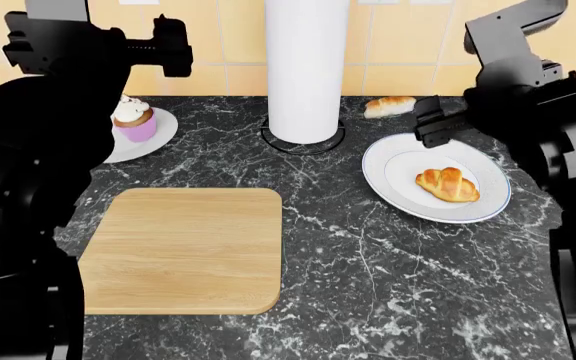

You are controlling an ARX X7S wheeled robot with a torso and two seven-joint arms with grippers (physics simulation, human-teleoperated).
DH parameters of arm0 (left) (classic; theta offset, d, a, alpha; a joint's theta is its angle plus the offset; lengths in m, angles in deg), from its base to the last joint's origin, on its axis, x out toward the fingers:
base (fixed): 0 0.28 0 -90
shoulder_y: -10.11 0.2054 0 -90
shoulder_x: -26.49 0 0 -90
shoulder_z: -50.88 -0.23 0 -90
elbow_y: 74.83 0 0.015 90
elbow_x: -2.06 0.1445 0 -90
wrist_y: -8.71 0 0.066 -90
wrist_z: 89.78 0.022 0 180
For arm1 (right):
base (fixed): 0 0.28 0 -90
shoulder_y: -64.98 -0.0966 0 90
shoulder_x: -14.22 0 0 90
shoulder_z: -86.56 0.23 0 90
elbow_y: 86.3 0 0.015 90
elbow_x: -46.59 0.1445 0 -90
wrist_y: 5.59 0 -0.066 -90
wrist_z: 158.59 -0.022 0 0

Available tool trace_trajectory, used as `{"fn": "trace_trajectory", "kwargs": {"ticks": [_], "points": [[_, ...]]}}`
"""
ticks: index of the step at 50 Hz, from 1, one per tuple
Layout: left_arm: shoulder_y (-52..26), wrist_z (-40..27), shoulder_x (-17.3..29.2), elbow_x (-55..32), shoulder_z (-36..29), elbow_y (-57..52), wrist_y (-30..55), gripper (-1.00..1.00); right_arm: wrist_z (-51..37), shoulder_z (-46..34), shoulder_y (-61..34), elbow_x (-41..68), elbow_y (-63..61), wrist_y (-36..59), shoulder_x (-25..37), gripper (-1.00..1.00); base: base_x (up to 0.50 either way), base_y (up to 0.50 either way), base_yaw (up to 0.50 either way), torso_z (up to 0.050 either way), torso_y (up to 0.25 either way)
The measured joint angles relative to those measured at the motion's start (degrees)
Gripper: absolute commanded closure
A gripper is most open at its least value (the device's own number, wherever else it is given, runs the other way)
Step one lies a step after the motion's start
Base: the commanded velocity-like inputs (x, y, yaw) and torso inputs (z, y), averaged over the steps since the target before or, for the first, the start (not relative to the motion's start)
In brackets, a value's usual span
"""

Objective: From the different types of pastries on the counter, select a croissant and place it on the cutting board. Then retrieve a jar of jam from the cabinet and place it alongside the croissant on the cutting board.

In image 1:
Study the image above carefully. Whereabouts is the black wire towel holder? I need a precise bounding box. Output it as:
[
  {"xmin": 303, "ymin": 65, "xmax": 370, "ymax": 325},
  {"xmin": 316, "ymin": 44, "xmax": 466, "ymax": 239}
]
[{"xmin": 259, "ymin": 116, "xmax": 347, "ymax": 156}]

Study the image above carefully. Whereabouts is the plain white plate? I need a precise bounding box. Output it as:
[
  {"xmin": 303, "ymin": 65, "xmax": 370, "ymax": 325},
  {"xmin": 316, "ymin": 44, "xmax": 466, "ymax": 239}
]
[{"xmin": 101, "ymin": 106, "xmax": 179, "ymax": 165}]

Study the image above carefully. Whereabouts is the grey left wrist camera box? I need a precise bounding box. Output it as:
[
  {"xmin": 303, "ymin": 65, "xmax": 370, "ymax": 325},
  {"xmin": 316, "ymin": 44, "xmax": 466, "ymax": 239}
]
[{"xmin": 24, "ymin": 0, "xmax": 90, "ymax": 22}]

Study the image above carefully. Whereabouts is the white paper towel roll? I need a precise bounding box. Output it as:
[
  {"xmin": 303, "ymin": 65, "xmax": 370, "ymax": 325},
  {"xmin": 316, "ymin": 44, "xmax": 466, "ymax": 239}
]
[{"xmin": 263, "ymin": 0, "xmax": 352, "ymax": 145}]

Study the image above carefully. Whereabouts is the pale bread roll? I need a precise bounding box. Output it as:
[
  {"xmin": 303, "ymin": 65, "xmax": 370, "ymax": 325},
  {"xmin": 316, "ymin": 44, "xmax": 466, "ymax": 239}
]
[{"xmin": 363, "ymin": 95, "xmax": 418, "ymax": 120}]

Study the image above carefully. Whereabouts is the light wooden cutting board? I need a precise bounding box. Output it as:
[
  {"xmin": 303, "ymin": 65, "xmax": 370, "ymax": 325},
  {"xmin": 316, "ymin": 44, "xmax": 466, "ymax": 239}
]
[{"xmin": 77, "ymin": 186, "xmax": 284, "ymax": 316}]

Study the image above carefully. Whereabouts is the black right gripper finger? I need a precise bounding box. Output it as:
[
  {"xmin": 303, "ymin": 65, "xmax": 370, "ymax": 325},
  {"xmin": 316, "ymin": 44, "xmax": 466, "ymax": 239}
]
[
  {"xmin": 539, "ymin": 58, "xmax": 576, "ymax": 83},
  {"xmin": 414, "ymin": 95, "xmax": 470, "ymax": 150}
]

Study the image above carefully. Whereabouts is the golden brown croissant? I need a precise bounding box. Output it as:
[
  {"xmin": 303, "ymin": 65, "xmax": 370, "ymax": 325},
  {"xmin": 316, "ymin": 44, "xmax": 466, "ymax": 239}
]
[{"xmin": 414, "ymin": 166, "xmax": 481, "ymax": 204}]

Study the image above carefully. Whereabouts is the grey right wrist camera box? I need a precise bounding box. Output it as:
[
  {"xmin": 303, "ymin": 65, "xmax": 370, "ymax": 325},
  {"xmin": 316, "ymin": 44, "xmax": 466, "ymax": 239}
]
[{"xmin": 462, "ymin": 0, "xmax": 569, "ymax": 90}]

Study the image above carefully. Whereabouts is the white plate with blue rim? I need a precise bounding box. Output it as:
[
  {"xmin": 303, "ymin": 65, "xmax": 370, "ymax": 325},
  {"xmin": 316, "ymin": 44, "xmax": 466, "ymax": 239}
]
[{"xmin": 361, "ymin": 132, "xmax": 513, "ymax": 225}]

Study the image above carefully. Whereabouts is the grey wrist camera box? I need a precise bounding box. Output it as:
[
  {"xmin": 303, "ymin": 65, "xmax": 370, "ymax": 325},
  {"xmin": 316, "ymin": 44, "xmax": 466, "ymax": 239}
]
[
  {"xmin": 24, "ymin": 0, "xmax": 90, "ymax": 22},
  {"xmin": 462, "ymin": 0, "xmax": 569, "ymax": 90}
]

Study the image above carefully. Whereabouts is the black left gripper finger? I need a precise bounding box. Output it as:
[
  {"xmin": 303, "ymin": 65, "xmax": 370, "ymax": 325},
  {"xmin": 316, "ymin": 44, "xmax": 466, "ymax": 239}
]
[
  {"xmin": 152, "ymin": 13, "xmax": 195, "ymax": 79},
  {"xmin": 1, "ymin": 10, "xmax": 52, "ymax": 75}
]

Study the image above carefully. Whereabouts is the pink cupcake with white frosting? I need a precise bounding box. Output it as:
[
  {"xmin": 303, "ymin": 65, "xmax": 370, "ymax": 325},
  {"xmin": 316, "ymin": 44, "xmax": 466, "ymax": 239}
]
[{"xmin": 111, "ymin": 93, "xmax": 158, "ymax": 144}]

